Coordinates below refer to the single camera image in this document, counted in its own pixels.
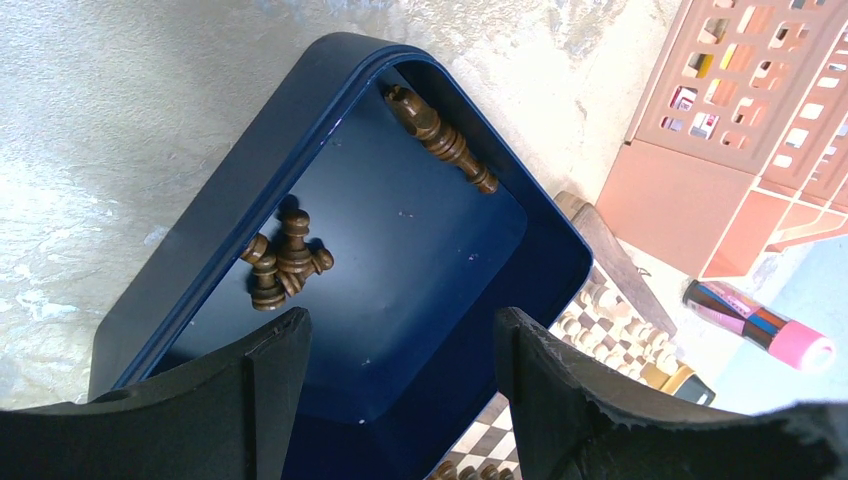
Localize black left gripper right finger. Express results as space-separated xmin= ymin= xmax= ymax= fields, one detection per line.
xmin=494 ymin=307 xmax=847 ymax=479

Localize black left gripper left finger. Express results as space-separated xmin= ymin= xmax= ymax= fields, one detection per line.
xmin=1 ymin=307 xmax=312 ymax=479

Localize light chess pieces row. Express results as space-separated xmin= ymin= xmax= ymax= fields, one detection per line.
xmin=551 ymin=282 xmax=680 ymax=383

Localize wooden chess board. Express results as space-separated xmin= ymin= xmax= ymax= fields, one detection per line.
xmin=429 ymin=191 xmax=680 ymax=479

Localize dark chess pieces in tray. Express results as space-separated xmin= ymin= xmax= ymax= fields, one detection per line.
xmin=240 ymin=84 xmax=499 ymax=311

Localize pink cap bottle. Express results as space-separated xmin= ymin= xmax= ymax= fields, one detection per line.
xmin=683 ymin=280 xmax=837 ymax=374

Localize dark blue tin tray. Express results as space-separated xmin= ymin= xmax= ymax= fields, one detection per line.
xmin=89 ymin=32 xmax=592 ymax=479

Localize orange file organizer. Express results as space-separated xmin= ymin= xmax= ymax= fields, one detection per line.
xmin=596 ymin=0 xmax=847 ymax=279

